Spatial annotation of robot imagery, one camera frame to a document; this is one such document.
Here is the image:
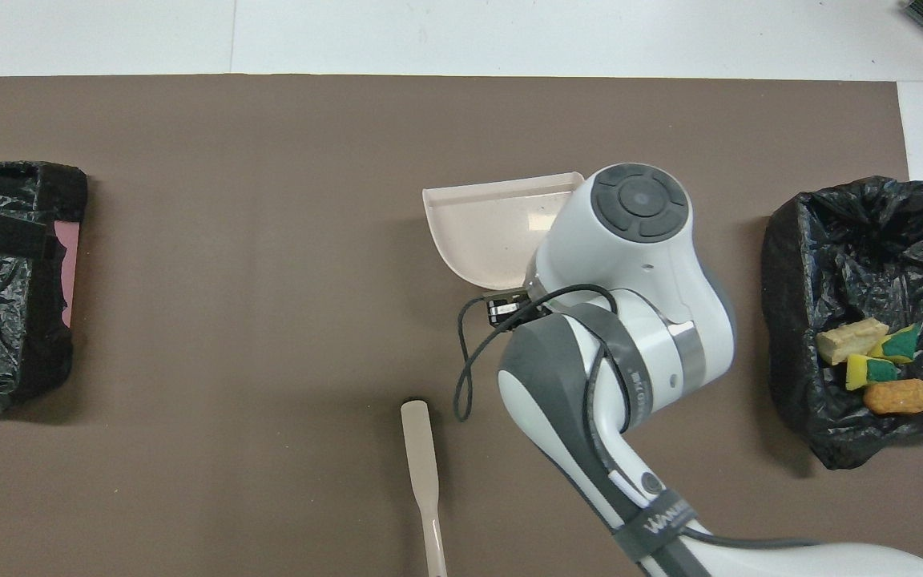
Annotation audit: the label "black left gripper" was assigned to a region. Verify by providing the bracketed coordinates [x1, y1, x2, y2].
[0, 206, 58, 260]

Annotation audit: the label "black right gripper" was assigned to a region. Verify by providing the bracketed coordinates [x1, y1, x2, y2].
[484, 293, 542, 328]

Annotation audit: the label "beige plastic dustpan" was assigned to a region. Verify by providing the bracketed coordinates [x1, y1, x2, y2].
[421, 171, 586, 291]

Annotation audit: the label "beige brush black bristles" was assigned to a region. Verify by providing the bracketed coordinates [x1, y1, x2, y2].
[400, 399, 448, 577]

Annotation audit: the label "pale bread chunk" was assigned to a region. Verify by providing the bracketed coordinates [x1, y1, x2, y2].
[816, 317, 891, 366]

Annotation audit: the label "notched yellow sponge piece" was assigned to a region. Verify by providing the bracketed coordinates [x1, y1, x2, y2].
[844, 353, 903, 392]

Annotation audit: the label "brown oval bread roll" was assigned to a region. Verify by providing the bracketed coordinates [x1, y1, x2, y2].
[862, 378, 923, 416]

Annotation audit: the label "bin lined black bag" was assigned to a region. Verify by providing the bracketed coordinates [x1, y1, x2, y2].
[760, 176, 923, 471]

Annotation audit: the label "brown table mat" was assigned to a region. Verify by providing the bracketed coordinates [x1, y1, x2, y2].
[0, 75, 923, 577]

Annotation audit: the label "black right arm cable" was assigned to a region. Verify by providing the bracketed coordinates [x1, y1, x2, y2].
[453, 284, 823, 554]

